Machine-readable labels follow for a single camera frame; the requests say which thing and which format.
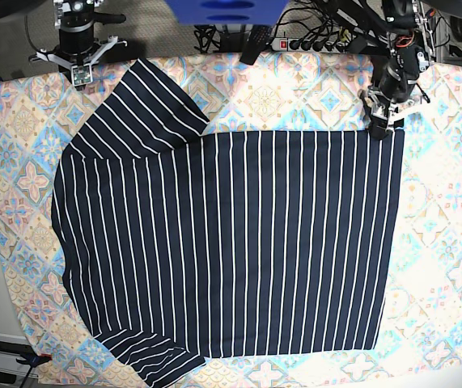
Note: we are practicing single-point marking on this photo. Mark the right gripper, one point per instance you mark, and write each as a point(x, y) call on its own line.
point(78, 67)

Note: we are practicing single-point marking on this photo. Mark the navy white striped T-shirt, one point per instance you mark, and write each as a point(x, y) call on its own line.
point(242, 243)

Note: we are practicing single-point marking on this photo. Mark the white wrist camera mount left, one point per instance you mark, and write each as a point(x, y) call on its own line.
point(417, 104)

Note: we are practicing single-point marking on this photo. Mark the blue orange clamp bottom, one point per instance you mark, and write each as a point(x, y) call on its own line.
point(31, 360)

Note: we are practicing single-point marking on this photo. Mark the white labelled power strip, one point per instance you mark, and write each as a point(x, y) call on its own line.
point(293, 45)

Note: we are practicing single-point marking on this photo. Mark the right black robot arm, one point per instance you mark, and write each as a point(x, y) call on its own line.
point(77, 28)

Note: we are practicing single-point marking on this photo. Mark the blue box overhead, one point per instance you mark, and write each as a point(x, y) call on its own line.
point(201, 12)

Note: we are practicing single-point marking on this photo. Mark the patterned pastel tablecloth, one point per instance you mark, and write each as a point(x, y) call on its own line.
point(421, 326)

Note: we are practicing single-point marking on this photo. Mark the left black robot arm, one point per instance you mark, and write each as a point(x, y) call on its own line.
point(401, 43)

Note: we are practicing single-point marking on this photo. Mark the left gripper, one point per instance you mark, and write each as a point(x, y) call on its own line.
point(379, 113)

